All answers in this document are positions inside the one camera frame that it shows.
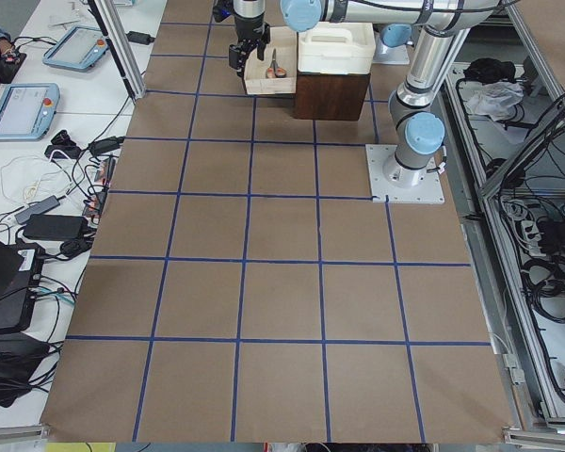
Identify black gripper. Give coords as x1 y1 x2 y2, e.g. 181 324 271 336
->
228 13 270 78

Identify white plastic bin top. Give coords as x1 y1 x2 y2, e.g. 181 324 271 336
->
298 22 376 75

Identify teach pendant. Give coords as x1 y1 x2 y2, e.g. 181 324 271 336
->
42 25 107 72
0 83 60 141

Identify white crumpled cloth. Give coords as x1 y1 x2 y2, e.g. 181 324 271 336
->
465 81 524 121

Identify black power brick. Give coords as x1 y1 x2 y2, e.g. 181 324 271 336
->
23 214 88 241

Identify lower teach pendant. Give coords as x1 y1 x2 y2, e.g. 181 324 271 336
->
0 83 60 141

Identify black laptop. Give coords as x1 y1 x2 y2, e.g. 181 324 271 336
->
0 241 44 334

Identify aluminium frame post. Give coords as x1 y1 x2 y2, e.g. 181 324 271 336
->
88 0 146 102

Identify upper teach pendant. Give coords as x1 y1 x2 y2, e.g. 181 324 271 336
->
42 25 107 72

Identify wooden drawer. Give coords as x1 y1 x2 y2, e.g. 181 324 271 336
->
244 26 298 95

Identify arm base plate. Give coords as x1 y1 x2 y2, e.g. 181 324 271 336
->
365 144 444 204

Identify dark wooden cabinet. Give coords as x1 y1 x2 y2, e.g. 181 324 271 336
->
293 72 370 121

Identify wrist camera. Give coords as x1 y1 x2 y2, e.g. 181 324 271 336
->
212 0 234 24

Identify black power adapter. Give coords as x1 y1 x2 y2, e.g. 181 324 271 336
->
126 31 155 45

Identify orange grey scissors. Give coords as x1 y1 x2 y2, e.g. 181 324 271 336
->
265 48 287 79

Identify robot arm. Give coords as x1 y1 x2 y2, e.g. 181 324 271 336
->
212 1 510 146

